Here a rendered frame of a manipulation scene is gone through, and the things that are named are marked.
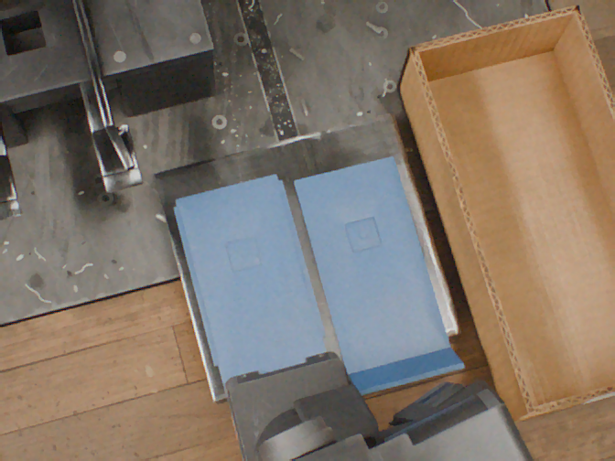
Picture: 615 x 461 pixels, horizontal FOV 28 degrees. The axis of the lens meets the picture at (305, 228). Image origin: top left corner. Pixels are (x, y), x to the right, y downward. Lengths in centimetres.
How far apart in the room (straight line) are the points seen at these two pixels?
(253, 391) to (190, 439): 15
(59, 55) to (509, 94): 32
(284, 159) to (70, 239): 16
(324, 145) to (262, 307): 12
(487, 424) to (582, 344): 27
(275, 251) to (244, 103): 12
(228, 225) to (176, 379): 11
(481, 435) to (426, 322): 23
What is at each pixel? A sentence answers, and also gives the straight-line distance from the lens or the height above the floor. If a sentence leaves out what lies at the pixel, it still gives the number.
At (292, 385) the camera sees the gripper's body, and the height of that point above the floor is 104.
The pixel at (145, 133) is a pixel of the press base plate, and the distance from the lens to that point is 88.
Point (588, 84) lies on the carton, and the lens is 86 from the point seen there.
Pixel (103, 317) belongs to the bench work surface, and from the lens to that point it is 84.
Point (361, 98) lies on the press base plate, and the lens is 89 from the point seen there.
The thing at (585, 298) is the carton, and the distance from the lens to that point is 87.
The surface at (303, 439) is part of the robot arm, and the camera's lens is 55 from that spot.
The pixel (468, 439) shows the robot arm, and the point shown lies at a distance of 60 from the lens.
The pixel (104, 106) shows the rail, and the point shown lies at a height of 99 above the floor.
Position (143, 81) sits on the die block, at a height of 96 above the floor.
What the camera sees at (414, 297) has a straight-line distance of 82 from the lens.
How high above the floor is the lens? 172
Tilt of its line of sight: 75 degrees down
